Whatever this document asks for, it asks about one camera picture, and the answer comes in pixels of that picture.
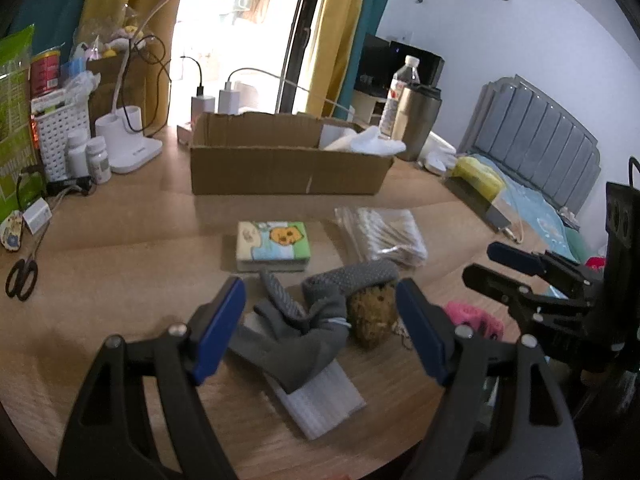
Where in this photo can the white computer desk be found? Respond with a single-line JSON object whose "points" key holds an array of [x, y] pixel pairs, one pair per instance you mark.
{"points": [[367, 105]]}

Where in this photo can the brown plush toy pink outfit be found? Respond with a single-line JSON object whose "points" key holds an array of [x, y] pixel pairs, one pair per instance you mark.
{"points": [[372, 317]]}

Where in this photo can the white round device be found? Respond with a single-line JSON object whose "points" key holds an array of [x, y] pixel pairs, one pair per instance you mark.
{"points": [[440, 152]]}

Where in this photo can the light blue printed blanket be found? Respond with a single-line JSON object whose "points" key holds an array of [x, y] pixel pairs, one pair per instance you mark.
{"points": [[542, 220]]}

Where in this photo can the white plastic basket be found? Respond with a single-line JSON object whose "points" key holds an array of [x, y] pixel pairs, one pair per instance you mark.
{"points": [[60, 135]]}

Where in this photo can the small white box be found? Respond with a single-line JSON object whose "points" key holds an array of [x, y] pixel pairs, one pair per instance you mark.
{"points": [[37, 216]]}

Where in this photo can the yellow packet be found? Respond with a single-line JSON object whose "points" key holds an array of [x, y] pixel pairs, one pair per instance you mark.
{"points": [[480, 175]]}

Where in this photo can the white power strip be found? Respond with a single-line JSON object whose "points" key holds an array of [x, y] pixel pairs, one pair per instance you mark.
{"points": [[184, 132]]}

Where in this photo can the black scissors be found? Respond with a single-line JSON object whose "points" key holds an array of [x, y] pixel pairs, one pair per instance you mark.
{"points": [[22, 277]]}

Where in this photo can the teal curtain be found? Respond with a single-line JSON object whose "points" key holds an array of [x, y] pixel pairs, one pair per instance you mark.
{"points": [[372, 10]]}

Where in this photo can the grey sock pair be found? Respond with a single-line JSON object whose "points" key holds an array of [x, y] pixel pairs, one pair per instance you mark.
{"points": [[300, 345]]}

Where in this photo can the white charger black plug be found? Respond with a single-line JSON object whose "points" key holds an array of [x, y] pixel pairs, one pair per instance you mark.
{"points": [[202, 110]]}

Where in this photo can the steel tumbler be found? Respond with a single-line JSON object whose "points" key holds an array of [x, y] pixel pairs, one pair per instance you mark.
{"points": [[415, 125]]}

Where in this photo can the white desk lamp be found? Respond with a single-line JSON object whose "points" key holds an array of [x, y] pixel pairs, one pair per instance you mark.
{"points": [[130, 152]]}

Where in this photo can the black door frame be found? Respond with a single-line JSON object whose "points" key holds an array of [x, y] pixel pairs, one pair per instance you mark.
{"points": [[300, 35]]}

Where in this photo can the blue packet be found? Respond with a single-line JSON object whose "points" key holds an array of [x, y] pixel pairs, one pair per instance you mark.
{"points": [[74, 67]]}

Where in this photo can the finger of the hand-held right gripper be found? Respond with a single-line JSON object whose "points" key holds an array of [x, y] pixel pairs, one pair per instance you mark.
{"points": [[500, 282], [515, 257]]}

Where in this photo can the black monitor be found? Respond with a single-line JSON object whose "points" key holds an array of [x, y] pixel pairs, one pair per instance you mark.
{"points": [[380, 60]]}

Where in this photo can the brown cardboard box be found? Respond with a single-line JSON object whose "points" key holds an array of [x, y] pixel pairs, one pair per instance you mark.
{"points": [[250, 170]]}

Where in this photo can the brown paper box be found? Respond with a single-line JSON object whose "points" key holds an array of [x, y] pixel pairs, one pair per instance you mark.
{"points": [[107, 90]]}

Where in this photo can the clear water bottle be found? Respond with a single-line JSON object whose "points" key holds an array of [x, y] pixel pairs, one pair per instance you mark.
{"points": [[402, 80]]}

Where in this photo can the white foam sheet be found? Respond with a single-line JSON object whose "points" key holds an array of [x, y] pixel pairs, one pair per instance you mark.
{"points": [[325, 405]]}

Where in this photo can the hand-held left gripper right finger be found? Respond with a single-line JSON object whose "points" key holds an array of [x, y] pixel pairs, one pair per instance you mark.
{"points": [[420, 330]]}

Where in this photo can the white pill bottle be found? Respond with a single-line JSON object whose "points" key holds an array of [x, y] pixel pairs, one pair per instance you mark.
{"points": [[77, 155], [98, 162]]}

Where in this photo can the grey flat box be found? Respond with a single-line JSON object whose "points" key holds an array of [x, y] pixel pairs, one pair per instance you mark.
{"points": [[480, 205]]}

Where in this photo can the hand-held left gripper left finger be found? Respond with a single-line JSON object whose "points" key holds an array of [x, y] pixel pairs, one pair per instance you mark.
{"points": [[220, 330]]}

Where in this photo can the white cloth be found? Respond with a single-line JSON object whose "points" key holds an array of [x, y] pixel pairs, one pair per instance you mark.
{"points": [[370, 142]]}

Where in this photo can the patterned shell ornament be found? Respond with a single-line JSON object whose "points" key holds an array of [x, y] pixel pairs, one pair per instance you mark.
{"points": [[12, 232]]}

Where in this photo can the clear bag of plush toys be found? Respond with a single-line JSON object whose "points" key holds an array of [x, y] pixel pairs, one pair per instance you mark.
{"points": [[107, 35]]}

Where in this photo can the red can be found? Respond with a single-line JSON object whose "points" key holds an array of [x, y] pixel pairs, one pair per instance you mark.
{"points": [[46, 72]]}

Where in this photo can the red cloth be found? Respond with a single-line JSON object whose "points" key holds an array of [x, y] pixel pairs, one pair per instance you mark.
{"points": [[595, 263]]}

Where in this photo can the clear bag of cotton swabs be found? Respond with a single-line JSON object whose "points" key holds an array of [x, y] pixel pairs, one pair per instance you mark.
{"points": [[382, 237]]}

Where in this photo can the green snack bag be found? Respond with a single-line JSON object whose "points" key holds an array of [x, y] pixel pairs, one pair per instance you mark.
{"points": [[15, 125]]}

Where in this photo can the grey padded headboard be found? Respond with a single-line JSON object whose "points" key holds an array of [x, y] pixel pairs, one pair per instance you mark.
{"points": [[540, 135]]}

